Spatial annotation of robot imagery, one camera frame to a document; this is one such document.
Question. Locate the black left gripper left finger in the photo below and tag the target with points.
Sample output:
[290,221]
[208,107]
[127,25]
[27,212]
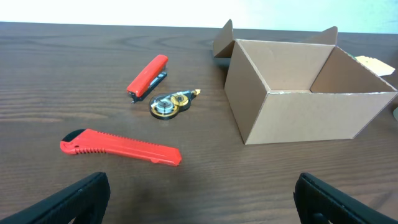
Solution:
[82,202]

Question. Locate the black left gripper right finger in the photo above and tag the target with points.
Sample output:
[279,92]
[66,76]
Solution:
[318,202]

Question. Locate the red utility knife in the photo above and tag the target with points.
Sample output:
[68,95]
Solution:
[83,141]

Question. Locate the brown cardboard box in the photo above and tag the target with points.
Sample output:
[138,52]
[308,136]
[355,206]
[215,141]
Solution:
[310,90]

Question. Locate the yellow sticky note pad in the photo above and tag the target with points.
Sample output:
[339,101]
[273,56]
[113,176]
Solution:
[376,66]

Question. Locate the correction tape dispenser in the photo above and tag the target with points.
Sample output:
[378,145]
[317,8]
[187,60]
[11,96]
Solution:
[167,106]

